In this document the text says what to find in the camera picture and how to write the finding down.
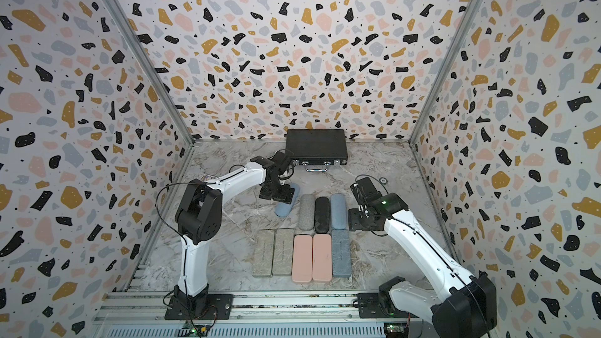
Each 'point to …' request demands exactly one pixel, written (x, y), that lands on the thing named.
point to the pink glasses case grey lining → (302, 259)
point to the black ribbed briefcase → (318, 149)
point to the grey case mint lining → (341, 257)
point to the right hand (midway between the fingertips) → (359, 222)
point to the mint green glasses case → (282, 253)
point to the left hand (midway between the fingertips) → (285, 199)
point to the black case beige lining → (322, 215)
